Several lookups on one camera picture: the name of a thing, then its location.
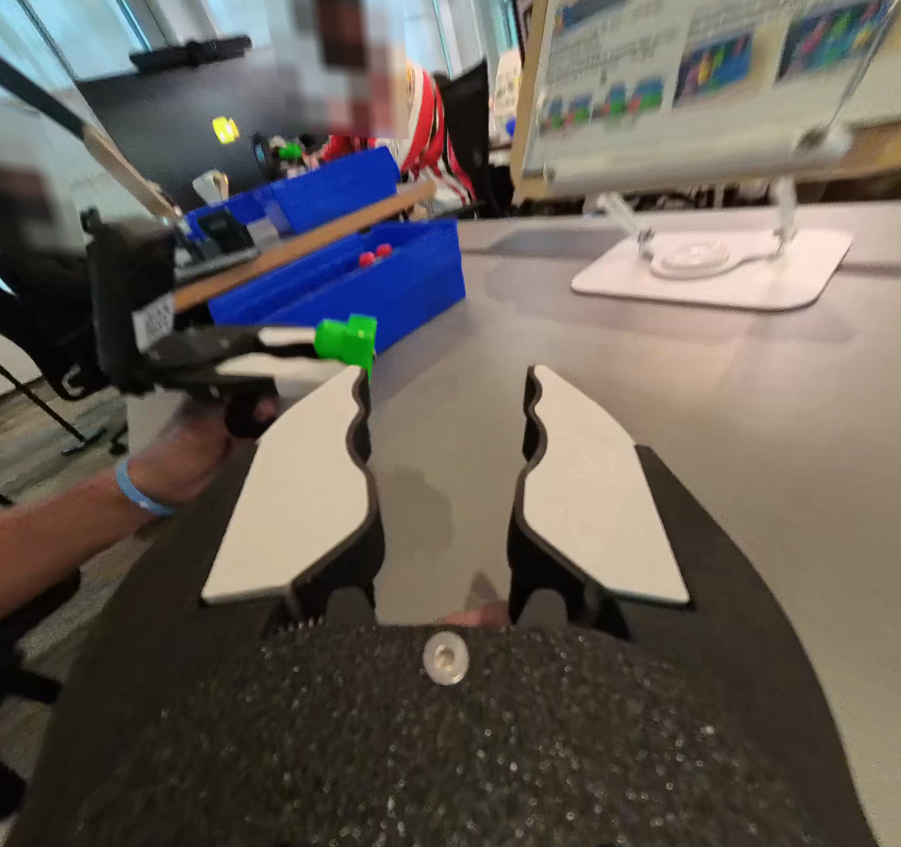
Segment green mega block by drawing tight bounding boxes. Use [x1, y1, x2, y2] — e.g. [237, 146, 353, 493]
[313, 313, 377, 380]

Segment black round base stand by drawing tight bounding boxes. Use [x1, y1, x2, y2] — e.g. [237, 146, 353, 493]
[0, 361, 107, 455]

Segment large black wall screen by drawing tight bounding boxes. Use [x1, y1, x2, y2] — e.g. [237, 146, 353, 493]
[77, 52, 332, 207]

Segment instruction board on white stand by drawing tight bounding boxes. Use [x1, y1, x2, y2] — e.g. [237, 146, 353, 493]
[510, 0, 901, 312]

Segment person's office chair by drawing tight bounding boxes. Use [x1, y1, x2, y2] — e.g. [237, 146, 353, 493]
[0, 572, 82, 820]

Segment person's left hand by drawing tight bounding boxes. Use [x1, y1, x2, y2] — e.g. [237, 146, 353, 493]
[130, 397, 280, 511]

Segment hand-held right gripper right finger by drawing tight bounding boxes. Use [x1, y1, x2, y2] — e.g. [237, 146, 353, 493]
[508, 366, 692, 617]

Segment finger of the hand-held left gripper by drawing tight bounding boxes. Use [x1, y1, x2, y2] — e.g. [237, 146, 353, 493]
[257, 325, 319, 350]
[213, 353, 346, 385]

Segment black video bar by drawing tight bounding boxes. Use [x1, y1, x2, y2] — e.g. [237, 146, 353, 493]
[129, 35, 253, 75]

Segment blue wristband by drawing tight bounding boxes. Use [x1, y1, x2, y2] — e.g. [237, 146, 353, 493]
[114, 458, 177, 519]

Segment black charger case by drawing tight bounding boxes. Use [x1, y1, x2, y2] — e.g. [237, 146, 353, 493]
[197, 210, 258, 265]

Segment black and white tilted panel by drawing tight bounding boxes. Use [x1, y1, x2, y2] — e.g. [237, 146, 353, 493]
[0, 59, 180, 221]

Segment wooden table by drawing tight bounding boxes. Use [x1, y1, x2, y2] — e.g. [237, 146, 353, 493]
[172, 182, 437, 314]

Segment person's left forearm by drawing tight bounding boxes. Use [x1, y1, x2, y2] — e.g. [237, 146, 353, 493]
[0, 470, 152, 616]

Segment blue storage bin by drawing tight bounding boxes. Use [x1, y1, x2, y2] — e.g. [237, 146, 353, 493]
[207, 219, 467, 355]
[184, 146, 401, 236]

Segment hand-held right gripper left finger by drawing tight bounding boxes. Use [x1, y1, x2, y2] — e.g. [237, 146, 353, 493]
[200, 366, 386, 621]

